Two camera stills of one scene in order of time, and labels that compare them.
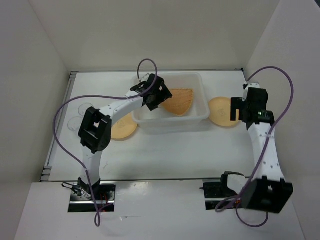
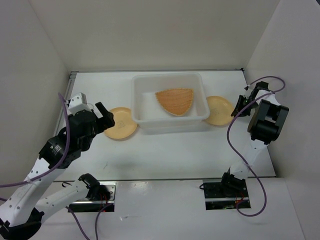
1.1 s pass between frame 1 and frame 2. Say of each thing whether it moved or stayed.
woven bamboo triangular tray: stayed
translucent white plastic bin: stayed
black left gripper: moved
